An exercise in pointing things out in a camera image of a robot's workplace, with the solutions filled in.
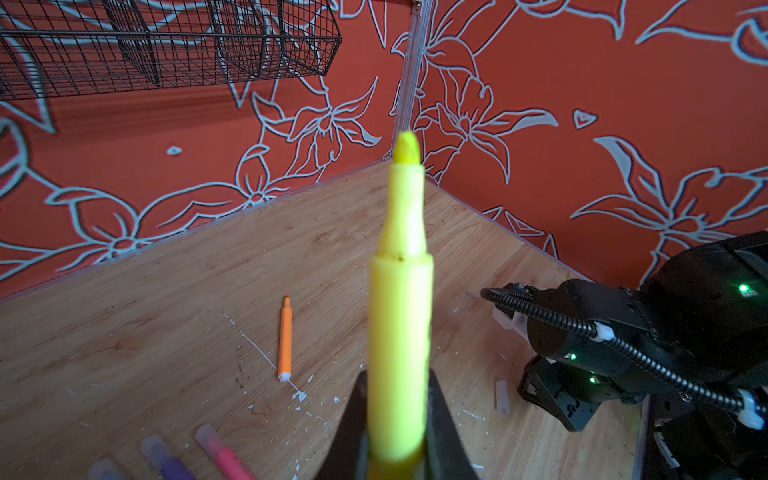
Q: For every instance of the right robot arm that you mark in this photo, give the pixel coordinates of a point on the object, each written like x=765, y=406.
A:
x=691, y=342

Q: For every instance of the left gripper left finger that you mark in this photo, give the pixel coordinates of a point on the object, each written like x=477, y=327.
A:
x=347, y=458

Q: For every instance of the purple marker pen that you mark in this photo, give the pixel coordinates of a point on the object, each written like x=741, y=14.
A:
x=158, y=454

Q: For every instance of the clear pen cap right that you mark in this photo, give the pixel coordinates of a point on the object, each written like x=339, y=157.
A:
x=502, y=397

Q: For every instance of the yellow highlighter pen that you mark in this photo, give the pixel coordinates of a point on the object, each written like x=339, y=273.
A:
x=400, y=311

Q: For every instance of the orange highlighter pen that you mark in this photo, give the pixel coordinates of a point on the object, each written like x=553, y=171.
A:
x=285, y=347

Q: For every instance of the black wire basket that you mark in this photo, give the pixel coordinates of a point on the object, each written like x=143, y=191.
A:
x=77, y=48

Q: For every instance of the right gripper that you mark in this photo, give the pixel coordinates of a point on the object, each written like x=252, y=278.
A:
x=569, y=394

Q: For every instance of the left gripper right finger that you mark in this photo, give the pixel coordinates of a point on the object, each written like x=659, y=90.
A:
x=446, y=456

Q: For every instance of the pink marker pen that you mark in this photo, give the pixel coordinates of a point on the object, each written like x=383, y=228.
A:
x=226, y=460

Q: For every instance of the blue marker pen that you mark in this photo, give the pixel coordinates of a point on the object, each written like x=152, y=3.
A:
x=104, y=469

